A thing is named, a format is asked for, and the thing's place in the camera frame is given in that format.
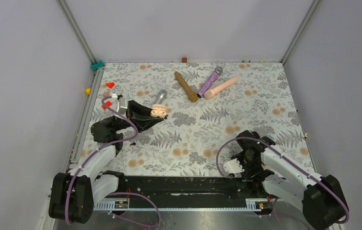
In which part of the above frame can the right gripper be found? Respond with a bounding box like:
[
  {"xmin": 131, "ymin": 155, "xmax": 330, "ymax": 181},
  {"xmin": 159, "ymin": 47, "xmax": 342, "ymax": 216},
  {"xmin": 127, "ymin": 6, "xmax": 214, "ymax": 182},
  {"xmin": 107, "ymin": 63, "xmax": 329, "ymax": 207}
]
[{"xmin": 231, "ymin": 149, "xmax": 264, "ymax": 180}]

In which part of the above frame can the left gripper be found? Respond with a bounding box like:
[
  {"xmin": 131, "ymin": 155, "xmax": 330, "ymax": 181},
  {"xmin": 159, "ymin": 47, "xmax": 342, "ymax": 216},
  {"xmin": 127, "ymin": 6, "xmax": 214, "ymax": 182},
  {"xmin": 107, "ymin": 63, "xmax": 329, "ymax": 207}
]
[{"xmin": 108, "ymin": 100, "xmax": 164, "ymax": 133}]

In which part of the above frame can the beige charging case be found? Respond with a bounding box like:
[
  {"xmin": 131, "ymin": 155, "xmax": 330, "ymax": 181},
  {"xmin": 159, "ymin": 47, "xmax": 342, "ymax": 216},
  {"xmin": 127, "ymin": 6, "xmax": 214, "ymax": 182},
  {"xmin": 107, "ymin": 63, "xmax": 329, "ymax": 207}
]
[{"xmin": 150, "ymin": 104, "xmax": 167, "ymax": 118}]

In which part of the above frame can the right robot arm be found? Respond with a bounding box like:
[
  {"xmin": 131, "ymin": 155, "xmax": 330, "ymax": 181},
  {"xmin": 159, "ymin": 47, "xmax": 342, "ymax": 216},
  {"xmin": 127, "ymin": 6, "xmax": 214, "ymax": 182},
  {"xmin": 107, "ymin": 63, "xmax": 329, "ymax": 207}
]
[{"xmin": 223, "ymin": 130, "xmax": 350, "ymax": 230}]

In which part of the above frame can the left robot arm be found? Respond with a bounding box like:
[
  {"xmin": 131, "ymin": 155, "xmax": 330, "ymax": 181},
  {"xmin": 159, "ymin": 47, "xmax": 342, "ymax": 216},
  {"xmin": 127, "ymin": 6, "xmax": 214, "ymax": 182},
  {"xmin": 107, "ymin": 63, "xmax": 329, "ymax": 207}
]
[{"xmin": 48, "ymin": 98, "xmax": 167, "ymax": 225}]

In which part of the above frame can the silver microphone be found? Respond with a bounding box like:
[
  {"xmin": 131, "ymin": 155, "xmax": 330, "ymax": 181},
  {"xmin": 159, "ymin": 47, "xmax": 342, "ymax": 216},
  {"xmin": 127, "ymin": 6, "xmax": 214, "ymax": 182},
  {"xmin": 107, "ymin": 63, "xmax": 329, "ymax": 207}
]
[{"xmin": 154, "ymin": 90, "xmax": 167, "ymax": 104}]

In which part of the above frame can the red triangle block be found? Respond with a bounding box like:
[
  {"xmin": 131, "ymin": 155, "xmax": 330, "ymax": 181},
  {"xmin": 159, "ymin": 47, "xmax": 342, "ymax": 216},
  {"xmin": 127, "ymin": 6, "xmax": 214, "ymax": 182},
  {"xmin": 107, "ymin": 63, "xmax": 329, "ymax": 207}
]
[{"xmin": 105, "ymin": 82, "xmax": 115, "ymax": 89}]

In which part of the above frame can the yellow cube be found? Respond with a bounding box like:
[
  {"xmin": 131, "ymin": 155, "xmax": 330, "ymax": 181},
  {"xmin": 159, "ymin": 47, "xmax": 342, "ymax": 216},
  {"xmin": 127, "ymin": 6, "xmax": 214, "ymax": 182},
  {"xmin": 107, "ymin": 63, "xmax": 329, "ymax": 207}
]
[{"xmin": 85, "ymin": 88, "xmax": 91, "ymax": 95}]

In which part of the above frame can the gold microphone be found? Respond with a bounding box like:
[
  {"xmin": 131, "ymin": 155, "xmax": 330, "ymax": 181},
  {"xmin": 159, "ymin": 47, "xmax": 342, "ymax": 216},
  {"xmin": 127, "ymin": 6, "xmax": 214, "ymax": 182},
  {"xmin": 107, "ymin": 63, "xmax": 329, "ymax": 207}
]
[{"xmin": 174, "ymin": 71, "xmax": 198, "ymax": 103}]

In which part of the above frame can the teal corner clip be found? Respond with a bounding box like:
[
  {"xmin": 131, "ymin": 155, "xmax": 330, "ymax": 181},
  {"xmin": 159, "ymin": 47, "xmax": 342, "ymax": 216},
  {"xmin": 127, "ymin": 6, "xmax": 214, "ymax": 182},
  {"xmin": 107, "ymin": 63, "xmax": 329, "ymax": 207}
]
[{"xmin": 90, "ymin": 60, "xmax": 105, "ymax": 70}]

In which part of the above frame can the floral table mat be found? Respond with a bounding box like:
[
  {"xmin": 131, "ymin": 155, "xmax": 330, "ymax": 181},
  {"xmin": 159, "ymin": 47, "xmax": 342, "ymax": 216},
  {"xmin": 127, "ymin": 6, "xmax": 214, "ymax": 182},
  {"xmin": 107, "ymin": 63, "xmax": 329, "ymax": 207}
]
[{"xmin": 89, "ymin": 62, "xmax": 314, "ymax": 176}]

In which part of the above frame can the pink microphone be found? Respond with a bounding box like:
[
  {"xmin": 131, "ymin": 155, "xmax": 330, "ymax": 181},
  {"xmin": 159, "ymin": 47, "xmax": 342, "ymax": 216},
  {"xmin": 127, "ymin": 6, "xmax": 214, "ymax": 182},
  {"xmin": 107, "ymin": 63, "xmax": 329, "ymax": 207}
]
[{"xmin": 204, "ymin": 77, "xmax": 239, "ymax": 100}]

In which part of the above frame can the purple glitter microphone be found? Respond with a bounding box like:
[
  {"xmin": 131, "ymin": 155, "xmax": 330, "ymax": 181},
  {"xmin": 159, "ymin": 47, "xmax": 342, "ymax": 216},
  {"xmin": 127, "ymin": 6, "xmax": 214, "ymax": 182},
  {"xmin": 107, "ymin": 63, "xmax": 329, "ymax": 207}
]
[{"xmin": 197, "ymin": 66, "xmax": 223, "ymax": 98}]

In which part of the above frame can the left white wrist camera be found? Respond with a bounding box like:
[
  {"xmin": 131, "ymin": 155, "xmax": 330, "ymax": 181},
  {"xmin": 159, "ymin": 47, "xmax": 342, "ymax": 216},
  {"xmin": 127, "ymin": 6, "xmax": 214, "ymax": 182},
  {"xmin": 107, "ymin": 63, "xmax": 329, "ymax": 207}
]
[{"xmin": 111, "ymin": 93, "xmax": 128, "ymax": 115}]

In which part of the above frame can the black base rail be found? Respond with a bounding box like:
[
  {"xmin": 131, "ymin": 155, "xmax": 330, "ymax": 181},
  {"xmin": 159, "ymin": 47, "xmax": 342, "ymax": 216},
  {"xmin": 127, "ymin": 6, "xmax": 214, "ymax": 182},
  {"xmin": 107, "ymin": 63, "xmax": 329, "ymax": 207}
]
[{"xmin": 117, "ymin": 176, "xmax": 269, "ymax": 209}]

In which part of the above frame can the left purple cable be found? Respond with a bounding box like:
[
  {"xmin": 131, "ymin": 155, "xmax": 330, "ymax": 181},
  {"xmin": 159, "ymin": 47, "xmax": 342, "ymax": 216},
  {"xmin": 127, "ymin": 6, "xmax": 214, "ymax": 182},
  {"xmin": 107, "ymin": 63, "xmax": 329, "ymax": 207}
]
[{"xmin": 64, "ymin": 96, "xmax": 139, "ymax": 227}]

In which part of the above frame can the bottom purple cable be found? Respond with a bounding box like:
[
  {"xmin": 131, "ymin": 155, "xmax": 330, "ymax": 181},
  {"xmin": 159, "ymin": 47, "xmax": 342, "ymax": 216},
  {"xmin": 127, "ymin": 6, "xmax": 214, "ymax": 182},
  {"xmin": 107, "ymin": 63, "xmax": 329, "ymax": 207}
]
[{"xmin": 104, "ymin": 192, "xmax": 162, "ymax": 229}]

